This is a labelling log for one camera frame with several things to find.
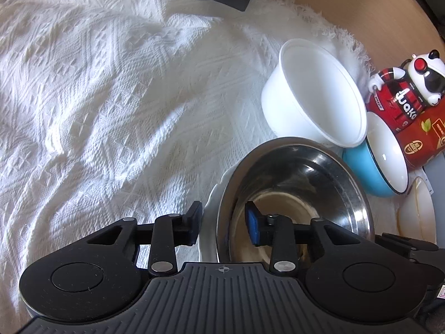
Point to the stainless steel bowl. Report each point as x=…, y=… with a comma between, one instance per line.
x=313, y=177

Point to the cream shallow bowl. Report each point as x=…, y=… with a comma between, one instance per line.
x=417, y=212

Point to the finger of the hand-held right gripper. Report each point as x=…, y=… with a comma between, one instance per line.
x=403, y=241

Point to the blue enamel bowl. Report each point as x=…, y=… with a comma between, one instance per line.
x=361, y=167

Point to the white textured tablecloth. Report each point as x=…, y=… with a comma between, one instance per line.
x=104, y=111

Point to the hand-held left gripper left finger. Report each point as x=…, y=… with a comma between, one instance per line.
x=195, y=224

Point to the white plastic bowl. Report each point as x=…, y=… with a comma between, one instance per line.
x=313, y=87

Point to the white plate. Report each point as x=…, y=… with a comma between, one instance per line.
x=210, y=215

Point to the red panda figure can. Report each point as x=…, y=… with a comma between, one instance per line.
x=399, y=97

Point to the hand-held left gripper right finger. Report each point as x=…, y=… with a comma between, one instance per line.
x=252, y=228

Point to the red printed box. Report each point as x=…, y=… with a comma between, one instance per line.
x=424, y=139

